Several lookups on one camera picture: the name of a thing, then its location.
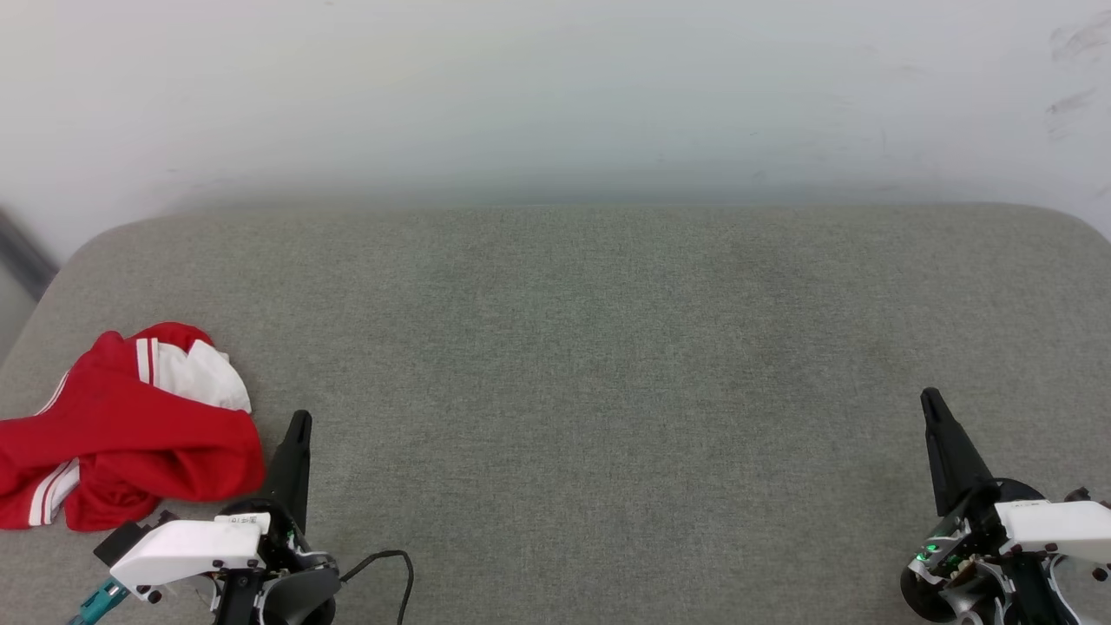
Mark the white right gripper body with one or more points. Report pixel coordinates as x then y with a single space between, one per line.
1059 525

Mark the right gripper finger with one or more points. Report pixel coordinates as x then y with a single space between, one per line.
955 460

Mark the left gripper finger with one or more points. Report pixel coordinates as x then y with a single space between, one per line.
293 469

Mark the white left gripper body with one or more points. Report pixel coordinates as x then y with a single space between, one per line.
187 547

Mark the red basketball jersey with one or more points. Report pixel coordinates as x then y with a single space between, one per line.
130 434

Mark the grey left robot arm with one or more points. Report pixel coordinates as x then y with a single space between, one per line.
299 601

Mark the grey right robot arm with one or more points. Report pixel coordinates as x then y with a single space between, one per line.
924 599

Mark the grey fabric sofa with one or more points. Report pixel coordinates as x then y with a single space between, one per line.
564 391

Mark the dark grey baseboard strip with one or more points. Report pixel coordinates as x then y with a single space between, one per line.
22 252

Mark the teal left camera connector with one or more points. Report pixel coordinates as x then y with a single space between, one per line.
100 599

